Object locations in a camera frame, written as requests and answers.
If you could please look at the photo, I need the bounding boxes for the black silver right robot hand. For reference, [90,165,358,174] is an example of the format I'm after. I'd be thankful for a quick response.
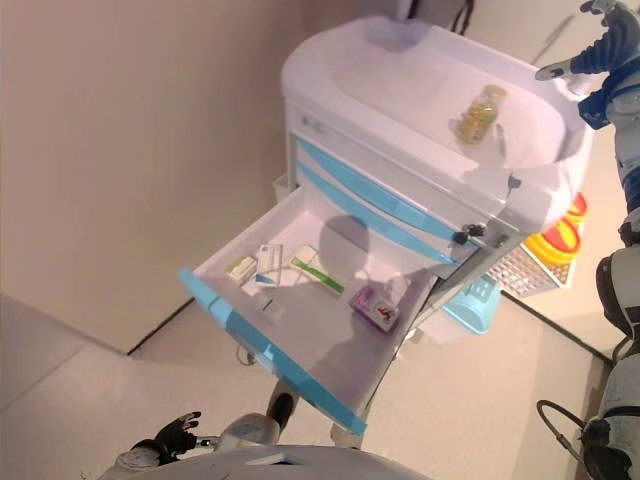
[534,0,640,132]

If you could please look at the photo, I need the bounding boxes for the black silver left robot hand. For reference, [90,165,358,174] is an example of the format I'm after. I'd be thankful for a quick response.
[154,410,203,464]

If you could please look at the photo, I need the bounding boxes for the clear bottle yellow capsules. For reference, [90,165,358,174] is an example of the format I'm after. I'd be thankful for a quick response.
[452,83,509,146]

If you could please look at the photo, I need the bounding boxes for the deep white drawer blue front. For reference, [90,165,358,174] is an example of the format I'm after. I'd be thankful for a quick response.
[178,185,441,435]

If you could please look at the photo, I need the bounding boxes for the small green white medicine box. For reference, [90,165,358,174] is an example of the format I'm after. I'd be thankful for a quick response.
[224,254,259,286]

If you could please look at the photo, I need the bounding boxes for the blue white medicine box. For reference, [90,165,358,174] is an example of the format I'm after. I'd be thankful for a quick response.
[253,243,285,289]

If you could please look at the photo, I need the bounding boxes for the long green white medicine box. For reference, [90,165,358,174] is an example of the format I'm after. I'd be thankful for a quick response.
[289,244,347,300]

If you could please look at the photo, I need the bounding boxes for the purple medicine box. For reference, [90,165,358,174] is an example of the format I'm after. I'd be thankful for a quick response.
[349,286,384,314]

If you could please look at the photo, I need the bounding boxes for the white red medicine box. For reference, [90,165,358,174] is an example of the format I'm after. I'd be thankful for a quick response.
[367,297,401,334]

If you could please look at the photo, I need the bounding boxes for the blue front cart drawer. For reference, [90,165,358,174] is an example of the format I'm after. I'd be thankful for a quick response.
[295,138,464,244]
[297,163,455,265]

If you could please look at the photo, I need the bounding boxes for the black robot left foot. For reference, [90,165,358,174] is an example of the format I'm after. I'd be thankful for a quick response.
[264,392,295,431]

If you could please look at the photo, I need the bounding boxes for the grey robot torso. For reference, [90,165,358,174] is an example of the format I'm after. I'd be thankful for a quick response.
[84,444,416,480]

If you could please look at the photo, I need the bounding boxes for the yellow sharps container red lid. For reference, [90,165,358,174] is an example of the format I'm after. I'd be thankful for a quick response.
[559,192,589,226]
[524,214,581,266]

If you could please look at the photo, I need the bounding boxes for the white medical cart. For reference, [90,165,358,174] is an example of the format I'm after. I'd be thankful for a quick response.
[279,14,596,346]

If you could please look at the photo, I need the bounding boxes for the black cart keys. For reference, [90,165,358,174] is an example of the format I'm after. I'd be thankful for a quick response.
[452,223,486,246]

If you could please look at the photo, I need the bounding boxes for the white mesh side basket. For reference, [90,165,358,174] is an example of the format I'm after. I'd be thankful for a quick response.
[487,244,574,301]

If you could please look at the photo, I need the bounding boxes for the light blue waste bin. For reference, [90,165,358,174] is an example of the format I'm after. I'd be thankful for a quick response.
[444,274,501,337]

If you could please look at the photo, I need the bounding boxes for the black hanging strap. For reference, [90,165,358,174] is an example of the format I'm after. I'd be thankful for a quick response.
[452,0,475,35]

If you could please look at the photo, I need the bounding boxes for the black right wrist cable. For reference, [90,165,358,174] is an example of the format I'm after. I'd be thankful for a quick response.
[536,398,591,461]

